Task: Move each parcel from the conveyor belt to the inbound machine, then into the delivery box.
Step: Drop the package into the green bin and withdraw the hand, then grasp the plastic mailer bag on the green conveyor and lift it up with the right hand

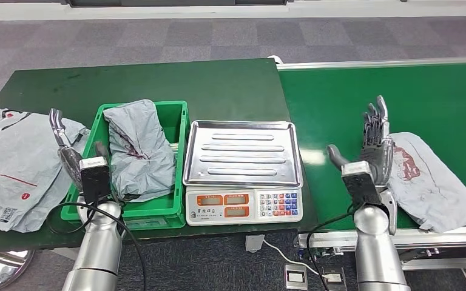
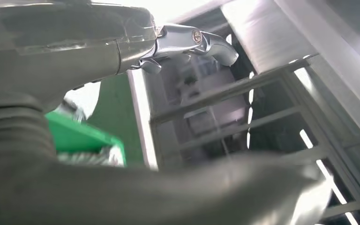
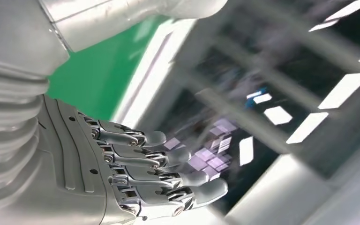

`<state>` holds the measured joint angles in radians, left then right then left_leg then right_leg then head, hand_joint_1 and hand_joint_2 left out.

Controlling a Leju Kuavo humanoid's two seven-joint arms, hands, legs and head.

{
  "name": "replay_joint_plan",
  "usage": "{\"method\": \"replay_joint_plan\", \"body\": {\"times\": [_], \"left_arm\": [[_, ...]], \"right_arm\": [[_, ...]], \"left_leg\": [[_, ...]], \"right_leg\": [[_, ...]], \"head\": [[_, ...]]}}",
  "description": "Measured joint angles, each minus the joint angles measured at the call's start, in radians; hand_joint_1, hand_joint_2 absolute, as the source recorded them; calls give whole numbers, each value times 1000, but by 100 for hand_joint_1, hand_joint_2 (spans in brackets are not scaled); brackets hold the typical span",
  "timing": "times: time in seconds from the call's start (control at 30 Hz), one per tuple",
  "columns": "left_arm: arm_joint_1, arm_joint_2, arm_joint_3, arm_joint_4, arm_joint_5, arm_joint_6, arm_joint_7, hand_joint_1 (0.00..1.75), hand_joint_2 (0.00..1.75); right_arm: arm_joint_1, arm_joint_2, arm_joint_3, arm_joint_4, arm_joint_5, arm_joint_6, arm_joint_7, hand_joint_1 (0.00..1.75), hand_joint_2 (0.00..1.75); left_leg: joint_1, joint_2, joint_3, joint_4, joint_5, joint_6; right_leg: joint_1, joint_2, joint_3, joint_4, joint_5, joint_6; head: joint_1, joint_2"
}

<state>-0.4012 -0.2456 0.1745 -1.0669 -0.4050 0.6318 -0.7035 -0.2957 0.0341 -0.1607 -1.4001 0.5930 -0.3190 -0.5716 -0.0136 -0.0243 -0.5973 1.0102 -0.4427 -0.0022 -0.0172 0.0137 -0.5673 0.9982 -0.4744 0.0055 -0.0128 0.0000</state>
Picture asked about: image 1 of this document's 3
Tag grey parcel bag with red print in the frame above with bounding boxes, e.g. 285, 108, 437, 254
385, 132, 466, 234

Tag green plastic crate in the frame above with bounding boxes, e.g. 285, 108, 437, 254
60, 100, 190, 231

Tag white power cable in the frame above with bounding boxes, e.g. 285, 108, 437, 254
263, 239, 330, 279

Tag steel scale tray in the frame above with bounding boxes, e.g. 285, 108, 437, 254
183, 120, 304, 189

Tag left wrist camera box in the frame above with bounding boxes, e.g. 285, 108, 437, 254
79, 156, 112, 204

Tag white electronic scale body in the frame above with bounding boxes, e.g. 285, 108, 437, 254
185, 184, 304, 227

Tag black camera cable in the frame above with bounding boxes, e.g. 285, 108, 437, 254
306, 202, 362, 291
48, 201, 147, 291

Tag black right camera cable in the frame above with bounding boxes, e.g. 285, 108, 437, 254
306, 202, 362, 291

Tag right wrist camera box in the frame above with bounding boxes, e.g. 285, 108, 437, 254
340, 160, 382, 207

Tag large grey mailer with black print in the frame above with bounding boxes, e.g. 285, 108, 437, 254
0, 107, 92, 234

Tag round chrome base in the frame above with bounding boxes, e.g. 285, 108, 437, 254
0, 249, 36, 291

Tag white table foot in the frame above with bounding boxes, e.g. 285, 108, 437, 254
50, 247, 78, 261

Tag green conveyor belt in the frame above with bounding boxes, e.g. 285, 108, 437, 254
267, 55, 466, 274

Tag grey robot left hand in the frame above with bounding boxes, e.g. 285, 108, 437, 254
49, 108, 110, 190

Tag silver floor socket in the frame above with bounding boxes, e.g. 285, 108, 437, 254
321, 266, 347, 291
284, 264, 309, 290

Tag black left camera cable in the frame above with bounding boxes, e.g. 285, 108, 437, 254
48, 201, 147, 291

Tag white table leg block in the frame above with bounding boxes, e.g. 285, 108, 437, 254
245, 234, 266, 253

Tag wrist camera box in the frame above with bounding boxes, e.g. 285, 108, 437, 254
79, 156, 112, 204
340, 160, 382, 207

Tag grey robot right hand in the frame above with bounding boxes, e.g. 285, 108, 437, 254
326, 95, 396, 188

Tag large grey mailer with QR codes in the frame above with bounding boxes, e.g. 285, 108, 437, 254
0, 112, 87, 232

